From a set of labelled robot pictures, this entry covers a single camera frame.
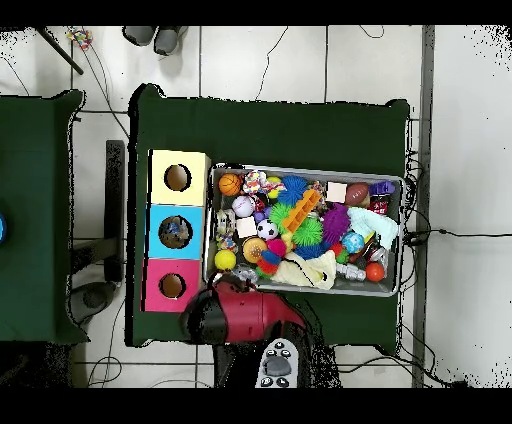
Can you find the orange toy brick round studs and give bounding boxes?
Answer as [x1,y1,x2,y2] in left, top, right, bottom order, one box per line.
[282,190,322,236]

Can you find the crushed clear plastic bottle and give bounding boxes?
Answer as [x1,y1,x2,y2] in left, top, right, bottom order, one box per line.
[231,267,261,285]

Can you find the wooden box three holes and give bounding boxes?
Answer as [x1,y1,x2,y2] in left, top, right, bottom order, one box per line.
[143,149,213,313]

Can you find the clear shallow mesh bin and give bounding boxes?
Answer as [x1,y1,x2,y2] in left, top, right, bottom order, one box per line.
[204,162,405,297]

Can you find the small black white soccer ball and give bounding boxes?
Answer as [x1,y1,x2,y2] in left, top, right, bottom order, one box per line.
[256,219,280,241]

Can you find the small orange basketball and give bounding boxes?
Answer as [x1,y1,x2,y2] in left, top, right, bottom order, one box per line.
[218,173,243,198]

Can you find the blue spiky ball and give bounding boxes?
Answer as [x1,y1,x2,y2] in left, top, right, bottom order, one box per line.
[277,175,311,208]

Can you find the green spiky ball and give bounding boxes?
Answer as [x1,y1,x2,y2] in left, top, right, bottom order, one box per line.
[291,217,325,249]

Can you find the yellow green ball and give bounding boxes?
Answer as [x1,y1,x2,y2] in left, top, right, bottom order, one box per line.
[214,248,238,273]

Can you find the purple spiky ball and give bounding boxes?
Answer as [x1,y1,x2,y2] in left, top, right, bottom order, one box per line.
[323,203,353,245]

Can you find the cream knitted cloth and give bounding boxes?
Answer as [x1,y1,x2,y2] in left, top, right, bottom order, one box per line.
[271,250,339,291]

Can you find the brown toy football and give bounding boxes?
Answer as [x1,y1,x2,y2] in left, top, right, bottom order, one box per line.
[346,182,372,207]

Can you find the light blue cloth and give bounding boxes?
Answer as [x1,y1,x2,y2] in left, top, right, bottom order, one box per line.
[348,207,401,253]

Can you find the black upright bar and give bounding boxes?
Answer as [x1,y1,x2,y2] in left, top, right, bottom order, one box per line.
[104,139,128,283]

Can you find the grey round base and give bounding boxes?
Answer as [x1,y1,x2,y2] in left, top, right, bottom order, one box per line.
[70,281,121,325]

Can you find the dark green side table cloth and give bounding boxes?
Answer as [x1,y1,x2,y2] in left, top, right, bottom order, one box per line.
[0,87,88,347]

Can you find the small colourful item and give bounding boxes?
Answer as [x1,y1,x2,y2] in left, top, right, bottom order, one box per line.
[67,27,94,51]

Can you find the black stick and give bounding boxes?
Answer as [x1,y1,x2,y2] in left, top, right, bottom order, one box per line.
[31,26,85,76]

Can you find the black power cable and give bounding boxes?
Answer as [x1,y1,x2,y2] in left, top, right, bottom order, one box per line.
[403,226,512,245]

